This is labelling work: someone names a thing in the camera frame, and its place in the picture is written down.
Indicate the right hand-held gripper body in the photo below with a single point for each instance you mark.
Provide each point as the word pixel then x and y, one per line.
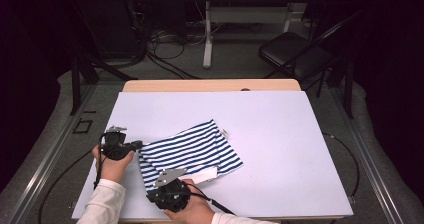
pixel 171 195

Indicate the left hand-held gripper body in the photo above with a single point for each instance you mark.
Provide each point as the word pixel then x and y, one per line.
pixel 115 145

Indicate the blue white striped baby romper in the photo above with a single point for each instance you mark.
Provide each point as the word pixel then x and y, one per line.
pixel 186 147

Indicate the person's left hand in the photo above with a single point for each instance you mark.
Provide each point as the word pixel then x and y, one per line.
pixel 111 169

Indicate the person's right hand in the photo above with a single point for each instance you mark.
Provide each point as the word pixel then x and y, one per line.
pixel 196 214

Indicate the black metal stand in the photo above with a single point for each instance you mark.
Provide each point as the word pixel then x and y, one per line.
pixel 76 84

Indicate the white-legged desk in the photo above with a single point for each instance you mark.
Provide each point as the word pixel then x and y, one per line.
pixel 207 44

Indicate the black folding chair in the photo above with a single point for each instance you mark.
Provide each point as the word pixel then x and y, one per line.
pixel 293 50

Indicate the metal floor rail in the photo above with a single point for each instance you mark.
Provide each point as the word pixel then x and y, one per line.
pixel 364 150
pixel 53 150

